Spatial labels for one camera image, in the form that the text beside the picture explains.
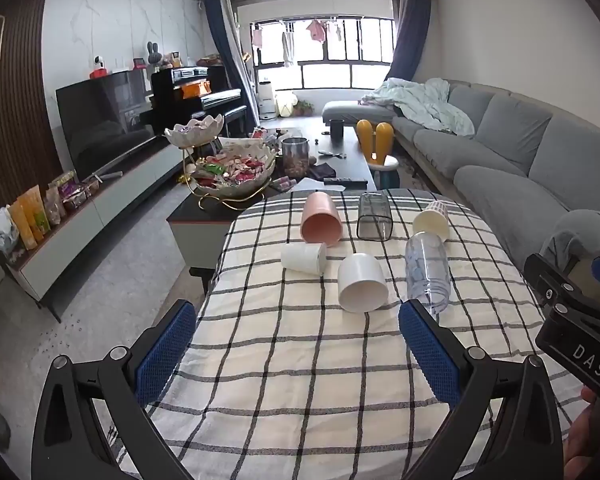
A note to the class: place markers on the white security camera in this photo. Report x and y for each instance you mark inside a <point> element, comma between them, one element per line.
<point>100,62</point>

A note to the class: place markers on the white hanging garment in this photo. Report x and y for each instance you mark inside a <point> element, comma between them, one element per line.
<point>288,49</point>

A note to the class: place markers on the glass jar of nuts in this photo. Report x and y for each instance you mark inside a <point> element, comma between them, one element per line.
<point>295,157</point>

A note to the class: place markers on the two-tier candy bowl stand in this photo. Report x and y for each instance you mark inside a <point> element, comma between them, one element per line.
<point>230,170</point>

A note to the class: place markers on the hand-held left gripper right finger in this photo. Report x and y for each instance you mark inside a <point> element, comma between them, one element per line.
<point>430,355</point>

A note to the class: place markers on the black remote control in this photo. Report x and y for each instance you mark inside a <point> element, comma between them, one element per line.
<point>345,180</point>

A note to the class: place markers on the white television cabinet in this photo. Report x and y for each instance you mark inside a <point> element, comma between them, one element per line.
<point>80,232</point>

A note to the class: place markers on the grey rabbit figure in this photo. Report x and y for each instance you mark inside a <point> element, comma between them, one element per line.
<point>153,54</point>

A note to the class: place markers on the checkered tablecloth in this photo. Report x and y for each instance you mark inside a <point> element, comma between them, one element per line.
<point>290,385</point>

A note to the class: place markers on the light crumpled blanket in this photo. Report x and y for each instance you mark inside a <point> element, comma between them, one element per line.
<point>420,102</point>

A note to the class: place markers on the white air purifier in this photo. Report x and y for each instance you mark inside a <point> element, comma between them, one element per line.
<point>266,101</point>

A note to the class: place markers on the black upright piano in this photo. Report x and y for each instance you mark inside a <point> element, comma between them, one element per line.
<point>180,91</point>

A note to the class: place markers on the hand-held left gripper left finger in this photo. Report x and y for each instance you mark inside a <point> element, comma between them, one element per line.
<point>164,355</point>

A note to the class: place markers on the orange bag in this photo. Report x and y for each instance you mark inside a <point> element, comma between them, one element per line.
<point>196,89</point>

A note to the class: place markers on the small pink hanging garment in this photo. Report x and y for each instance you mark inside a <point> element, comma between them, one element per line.
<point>256,39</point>

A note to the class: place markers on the pink cup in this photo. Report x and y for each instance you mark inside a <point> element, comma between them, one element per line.
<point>321,220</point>

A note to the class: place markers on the small white cup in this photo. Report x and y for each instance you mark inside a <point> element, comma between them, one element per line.
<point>304,258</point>

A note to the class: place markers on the white plastic bag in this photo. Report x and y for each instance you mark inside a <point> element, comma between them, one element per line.
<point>4,232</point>

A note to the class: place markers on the dark transparent cup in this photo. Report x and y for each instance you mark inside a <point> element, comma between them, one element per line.
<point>375,217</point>

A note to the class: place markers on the white yellow floor lamp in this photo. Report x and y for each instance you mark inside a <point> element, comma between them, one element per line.
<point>286,105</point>

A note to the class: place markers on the person's right hand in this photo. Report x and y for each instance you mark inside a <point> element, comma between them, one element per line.
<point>592,430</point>

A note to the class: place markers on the cream ribbed cup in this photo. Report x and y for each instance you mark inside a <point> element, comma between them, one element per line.
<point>432,222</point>

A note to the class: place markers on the clear plastic cup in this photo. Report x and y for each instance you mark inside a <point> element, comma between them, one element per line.
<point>427,275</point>

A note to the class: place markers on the dark mug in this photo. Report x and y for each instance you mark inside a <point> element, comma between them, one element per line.
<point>336,129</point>

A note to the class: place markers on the grey corner sofa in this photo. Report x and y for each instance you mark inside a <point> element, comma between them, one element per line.
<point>505,160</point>

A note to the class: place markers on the blue curtain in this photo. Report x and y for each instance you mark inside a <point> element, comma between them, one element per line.
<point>411,35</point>
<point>227,55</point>

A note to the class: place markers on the white paper sheet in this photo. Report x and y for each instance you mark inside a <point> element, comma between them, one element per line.
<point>310,185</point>

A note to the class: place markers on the dark coffee table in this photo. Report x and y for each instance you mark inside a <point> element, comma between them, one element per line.
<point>200,232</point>

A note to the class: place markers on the yellow rabbit-ear stool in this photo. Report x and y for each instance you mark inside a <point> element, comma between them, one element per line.
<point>375,140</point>

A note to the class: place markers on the black piano bench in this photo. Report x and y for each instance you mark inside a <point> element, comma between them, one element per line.
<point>236,116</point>

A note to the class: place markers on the large white cup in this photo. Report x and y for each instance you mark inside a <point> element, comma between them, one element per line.
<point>362,282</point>

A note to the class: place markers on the row of snack packets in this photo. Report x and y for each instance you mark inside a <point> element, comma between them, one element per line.
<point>45,210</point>

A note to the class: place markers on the flat screen television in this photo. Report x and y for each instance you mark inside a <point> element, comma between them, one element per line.
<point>105,120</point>

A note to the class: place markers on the black cloth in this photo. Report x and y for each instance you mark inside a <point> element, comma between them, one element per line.
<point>324,170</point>

